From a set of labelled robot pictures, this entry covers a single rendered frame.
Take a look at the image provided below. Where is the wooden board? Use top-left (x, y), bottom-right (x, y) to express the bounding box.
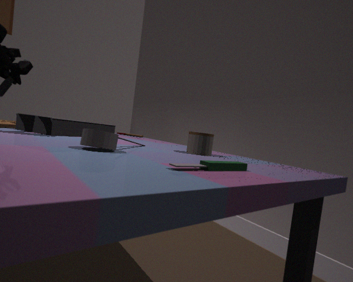
top-left (0, 120), bottom-right (16, 128)

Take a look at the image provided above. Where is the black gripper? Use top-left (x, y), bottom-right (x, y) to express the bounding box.
top-left (0, 48), bottom-right (33, 85)

